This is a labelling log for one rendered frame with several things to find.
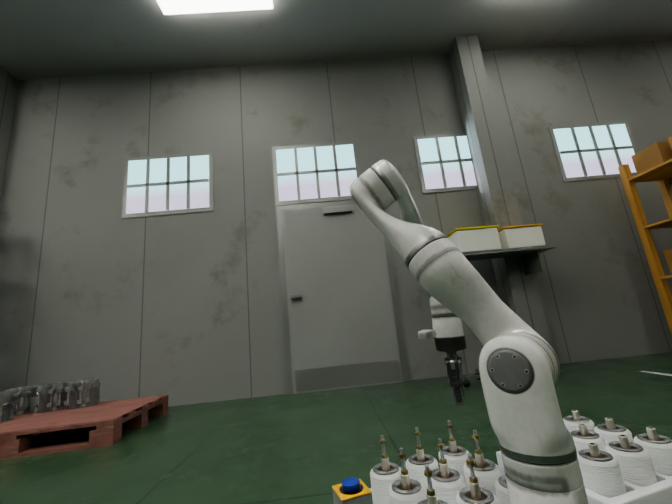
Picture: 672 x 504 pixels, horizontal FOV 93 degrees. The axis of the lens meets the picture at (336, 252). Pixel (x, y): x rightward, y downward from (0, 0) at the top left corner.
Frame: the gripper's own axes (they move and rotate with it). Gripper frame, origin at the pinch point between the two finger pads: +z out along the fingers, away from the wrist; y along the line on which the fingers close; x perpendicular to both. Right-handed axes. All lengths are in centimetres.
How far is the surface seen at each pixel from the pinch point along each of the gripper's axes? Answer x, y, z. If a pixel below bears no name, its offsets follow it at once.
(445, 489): 7.3, 4.4, 23.2
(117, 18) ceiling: 301, 107, -380
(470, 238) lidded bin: -25, 258, -93
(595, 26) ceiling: -238, 384, -380
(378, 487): 25.4, 6.3, 24.8
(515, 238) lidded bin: -68, 277, -89
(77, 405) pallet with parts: 331, 114, 28
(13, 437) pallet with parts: 300, 56, 34
